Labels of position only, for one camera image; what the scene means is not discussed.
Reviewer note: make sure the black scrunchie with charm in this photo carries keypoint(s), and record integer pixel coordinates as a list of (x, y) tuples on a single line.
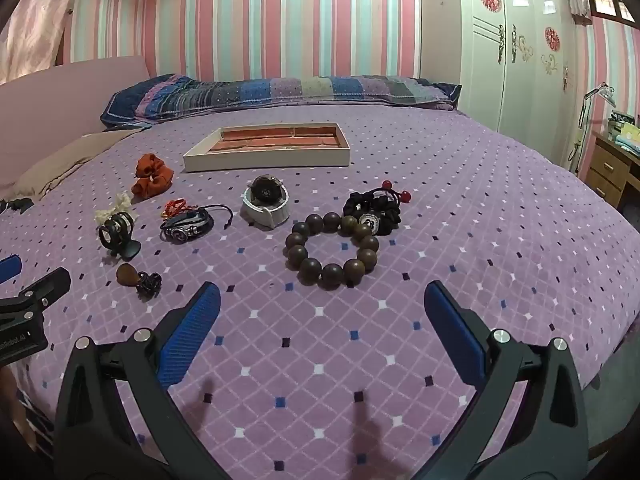
[(385, 215)]

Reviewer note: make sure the small black object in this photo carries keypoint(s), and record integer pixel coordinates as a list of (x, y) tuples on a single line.
[(17, 204)]

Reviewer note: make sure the beige cloth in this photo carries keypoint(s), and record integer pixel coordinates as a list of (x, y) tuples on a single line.
[(65, 160)]

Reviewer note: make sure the person's left hand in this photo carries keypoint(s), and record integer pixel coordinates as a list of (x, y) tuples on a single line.
[(15, 405)]

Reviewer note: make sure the striped long pillow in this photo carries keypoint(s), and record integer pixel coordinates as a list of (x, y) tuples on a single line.
[(280, 91)]

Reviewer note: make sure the white wardrobe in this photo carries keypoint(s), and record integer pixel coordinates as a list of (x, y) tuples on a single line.
[(520, 60)]

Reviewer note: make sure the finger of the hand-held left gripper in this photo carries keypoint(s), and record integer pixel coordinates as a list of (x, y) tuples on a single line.
[(45, 285), (7, 269)]

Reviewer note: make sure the desk lamp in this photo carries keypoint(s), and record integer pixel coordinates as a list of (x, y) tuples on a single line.
[(585, 110)]

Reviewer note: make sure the clutter on desk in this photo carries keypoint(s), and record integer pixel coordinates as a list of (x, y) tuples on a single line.
[(625, 132)]

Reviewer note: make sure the white wrist watch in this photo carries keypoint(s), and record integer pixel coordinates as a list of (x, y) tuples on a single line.
[(265, 200)]

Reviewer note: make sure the wooden desk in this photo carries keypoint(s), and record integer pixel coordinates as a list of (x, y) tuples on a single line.
[(612, 170)]

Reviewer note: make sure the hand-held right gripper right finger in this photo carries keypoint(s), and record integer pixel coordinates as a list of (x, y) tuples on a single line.
[(452, 330)]

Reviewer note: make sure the orange scrunchie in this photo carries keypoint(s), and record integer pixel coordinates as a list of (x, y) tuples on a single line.
[(150, 175)]

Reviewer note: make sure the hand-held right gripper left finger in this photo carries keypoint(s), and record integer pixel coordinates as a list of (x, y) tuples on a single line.
[(196, 327)]

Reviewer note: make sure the brick print tray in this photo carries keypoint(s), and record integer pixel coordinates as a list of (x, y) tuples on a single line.
[(270, 152)]

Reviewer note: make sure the purple checked blanket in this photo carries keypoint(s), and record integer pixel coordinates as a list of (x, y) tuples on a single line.
[(400, 285)]

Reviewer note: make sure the pink curtain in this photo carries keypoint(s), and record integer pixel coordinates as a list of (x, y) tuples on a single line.
[(35, 25)]

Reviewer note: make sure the pink headboard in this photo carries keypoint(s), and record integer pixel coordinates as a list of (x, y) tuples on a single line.
[(65, 105)]

